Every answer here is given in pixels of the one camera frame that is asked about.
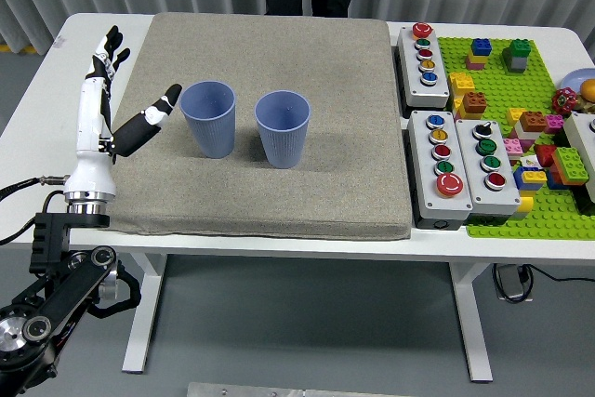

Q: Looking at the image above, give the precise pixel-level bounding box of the blue and yellow toy brick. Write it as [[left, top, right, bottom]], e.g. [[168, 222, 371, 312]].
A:
[[513, 167, 549, 192]]

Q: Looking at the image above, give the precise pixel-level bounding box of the green studded baseplate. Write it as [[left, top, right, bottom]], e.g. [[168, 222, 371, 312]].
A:
[[436, 36, 595, 241]]

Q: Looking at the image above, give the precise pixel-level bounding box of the light blue plate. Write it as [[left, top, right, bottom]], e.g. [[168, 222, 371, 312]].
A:
[[561, 69, 595, 96]]

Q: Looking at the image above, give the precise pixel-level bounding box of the large green toy brick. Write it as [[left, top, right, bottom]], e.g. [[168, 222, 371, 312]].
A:
[[551, 147, 589, 183]]

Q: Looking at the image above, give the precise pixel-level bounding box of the white control box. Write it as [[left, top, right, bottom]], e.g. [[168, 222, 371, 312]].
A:
[[562, 112, 595, 205]]

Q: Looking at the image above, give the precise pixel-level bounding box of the yellow round toy brick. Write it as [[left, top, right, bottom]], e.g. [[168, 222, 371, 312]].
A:
[[512, 195, 535, 222]]

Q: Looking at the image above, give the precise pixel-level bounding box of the red toy brick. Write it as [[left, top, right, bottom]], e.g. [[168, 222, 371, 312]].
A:
[[533, 144, 559, 168]]

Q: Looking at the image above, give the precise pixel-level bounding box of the red toy valve wheel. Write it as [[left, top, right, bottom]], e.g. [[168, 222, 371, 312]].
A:
[[551, 87, 579, 115]]

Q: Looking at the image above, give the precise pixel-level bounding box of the grey selector switch control box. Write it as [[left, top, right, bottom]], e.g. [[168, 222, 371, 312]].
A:
[[454, 118, 522, 226]]

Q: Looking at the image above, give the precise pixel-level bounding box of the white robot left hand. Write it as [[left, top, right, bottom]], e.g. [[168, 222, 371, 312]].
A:
[[62, 24, 183, 196]]

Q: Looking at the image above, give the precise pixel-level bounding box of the blue ribbed cup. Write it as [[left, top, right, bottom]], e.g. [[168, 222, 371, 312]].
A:
[[254, 89, 311, 170], [179, 80, 237, 160]]

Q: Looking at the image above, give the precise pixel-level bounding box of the grey power adapter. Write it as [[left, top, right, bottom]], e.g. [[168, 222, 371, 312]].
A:
[[493, 262, 536, 303]]

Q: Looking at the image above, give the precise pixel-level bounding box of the white table leg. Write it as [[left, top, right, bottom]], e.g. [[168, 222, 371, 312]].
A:
[[121, 252, 168, 374], [448, 261, 494, 382]]

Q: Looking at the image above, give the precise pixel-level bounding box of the grey-brown mat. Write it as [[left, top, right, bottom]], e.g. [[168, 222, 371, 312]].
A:
[[107, 12, 414, 241]]

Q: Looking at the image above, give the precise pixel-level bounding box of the orange toy brick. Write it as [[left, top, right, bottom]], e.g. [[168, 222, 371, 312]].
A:
[[519, 111, 549, 134], [462, 91, 488, 116]]

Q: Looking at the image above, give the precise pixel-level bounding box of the grey five-button control box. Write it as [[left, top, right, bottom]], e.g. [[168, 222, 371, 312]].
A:
[[406, 110, 474, 231], [393, 22, 451, 110]]

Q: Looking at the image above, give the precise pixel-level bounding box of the black power cord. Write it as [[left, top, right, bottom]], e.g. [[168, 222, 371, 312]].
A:
[[522, 264, 595, 284]]

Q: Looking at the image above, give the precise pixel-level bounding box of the toy burger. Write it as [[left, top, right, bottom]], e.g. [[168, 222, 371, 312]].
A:
[[578, 79, 595, 114]]

